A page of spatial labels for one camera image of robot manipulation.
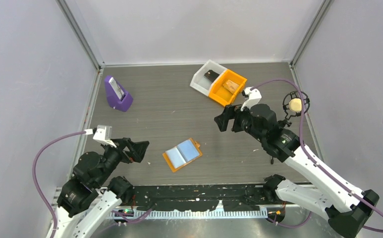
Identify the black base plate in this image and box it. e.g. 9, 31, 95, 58
120, 184, 291, 212

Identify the microphone with shock mount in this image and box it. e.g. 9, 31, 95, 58
282, 91, 310, 117

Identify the clear card in orange bin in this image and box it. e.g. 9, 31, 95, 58
226, 85, 239, 94

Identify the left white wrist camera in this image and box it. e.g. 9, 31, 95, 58
84, 125, 117, 148

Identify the gold credit card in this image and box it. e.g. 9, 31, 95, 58
225, 80, 239, 86
223, 80, 239, 92

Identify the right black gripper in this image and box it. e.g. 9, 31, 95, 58
214, 104, 266, 143

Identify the purple stand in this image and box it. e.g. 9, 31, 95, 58
104, 75, 133, 112

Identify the orange card holder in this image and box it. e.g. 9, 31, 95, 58
163, 138, 203, 173

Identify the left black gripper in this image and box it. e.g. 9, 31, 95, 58
95, 136, 149, 186

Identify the black card in white bin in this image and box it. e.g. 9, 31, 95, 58
204, 70, 219, 82

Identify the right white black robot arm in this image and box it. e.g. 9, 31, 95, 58
214, 104, 380, 238

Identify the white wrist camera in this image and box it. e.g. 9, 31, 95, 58
84, 125, 117, 148
240, 87, 262, 111

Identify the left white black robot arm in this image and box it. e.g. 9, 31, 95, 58
47, 138, 150, 238

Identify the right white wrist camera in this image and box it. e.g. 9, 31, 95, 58
240, 87, 262, 111

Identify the black microphone tripod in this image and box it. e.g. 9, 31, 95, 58
270, 118, 292, 165

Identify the white card in purple stand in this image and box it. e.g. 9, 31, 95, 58
109, 77, 124, 101

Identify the orange plastic bin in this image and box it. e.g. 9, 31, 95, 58
209, 69, 247, 107

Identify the aluminium frame rail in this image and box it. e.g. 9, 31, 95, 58
53, 179, 343, 219

